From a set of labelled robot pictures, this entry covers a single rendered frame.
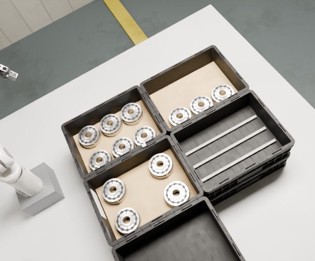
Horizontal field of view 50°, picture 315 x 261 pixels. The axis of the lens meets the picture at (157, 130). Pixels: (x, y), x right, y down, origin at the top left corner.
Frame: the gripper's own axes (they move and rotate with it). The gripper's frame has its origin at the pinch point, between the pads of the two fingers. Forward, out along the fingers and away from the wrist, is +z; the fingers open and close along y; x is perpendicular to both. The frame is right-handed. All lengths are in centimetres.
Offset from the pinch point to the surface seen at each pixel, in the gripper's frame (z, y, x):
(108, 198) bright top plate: 52, -45, 39
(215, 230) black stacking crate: 87, -73, 36
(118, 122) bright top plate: 47, -34, 6
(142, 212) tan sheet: 65, -53, 39
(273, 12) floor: 152, 20, -148
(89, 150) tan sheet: 42, -28, 22
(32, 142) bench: 21.2, 9.3, 25.7
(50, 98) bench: 20.8, 15.4, -1.5
